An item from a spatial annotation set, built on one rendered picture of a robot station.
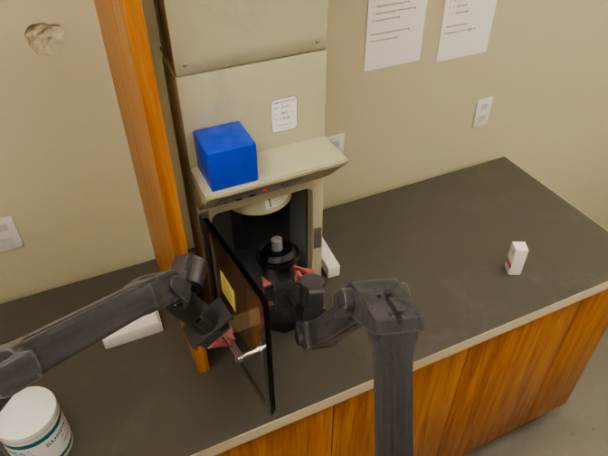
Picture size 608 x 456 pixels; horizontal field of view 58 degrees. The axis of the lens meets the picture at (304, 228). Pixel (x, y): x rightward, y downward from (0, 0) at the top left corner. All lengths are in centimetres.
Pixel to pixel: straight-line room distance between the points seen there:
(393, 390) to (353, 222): 116
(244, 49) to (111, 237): 88
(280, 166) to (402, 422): 59
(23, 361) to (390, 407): 49
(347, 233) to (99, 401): 93
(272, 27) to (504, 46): 119
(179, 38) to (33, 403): 84
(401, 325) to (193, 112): 60
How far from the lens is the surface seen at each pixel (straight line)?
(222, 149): 107
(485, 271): 183
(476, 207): 208
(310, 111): 124
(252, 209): 135
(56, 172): 165
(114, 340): 161
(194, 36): 108
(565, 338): 214
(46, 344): 84
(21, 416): 139
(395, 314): 82
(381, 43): 181
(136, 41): 97
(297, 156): 121
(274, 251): 136
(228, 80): 113
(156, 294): 100
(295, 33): 115
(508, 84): 226
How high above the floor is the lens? 216
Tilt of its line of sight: 40 degrees down
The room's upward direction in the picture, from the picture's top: straight up
